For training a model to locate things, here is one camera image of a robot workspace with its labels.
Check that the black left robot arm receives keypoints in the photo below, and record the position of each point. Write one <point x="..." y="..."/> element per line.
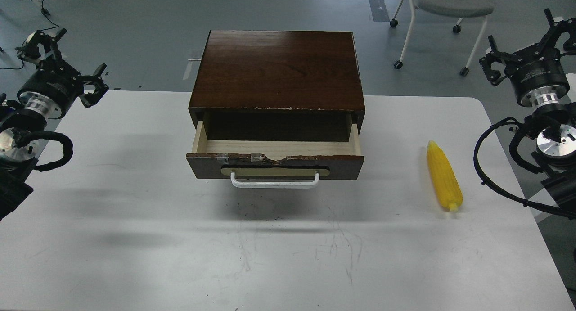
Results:
<point x="23" y="126"/>

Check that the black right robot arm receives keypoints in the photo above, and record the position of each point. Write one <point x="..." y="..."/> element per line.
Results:
<point x="545" y="141"/>

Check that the yellow corn cob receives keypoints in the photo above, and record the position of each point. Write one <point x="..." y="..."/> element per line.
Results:
<point x="445" y="184"/>

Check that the grey tape strip on floor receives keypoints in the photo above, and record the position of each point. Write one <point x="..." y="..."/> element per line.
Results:
<point x="379" y="11"/>

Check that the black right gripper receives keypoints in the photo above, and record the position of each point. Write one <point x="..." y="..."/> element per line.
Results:
<point x="540" y="65"/>

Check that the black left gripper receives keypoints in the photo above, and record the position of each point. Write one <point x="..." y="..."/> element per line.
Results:
<point x="56" y="79"/>

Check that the grey office chair on wheels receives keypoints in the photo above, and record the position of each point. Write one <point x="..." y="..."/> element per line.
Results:
<point x="459" y="9"/>

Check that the wooden drawer with white handle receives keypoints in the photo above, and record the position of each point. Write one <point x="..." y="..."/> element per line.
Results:
<point x="276" y="146"/>

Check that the dark wooden drawer cabinet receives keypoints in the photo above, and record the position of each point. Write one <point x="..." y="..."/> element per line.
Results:
<point x="279" y="70"/>

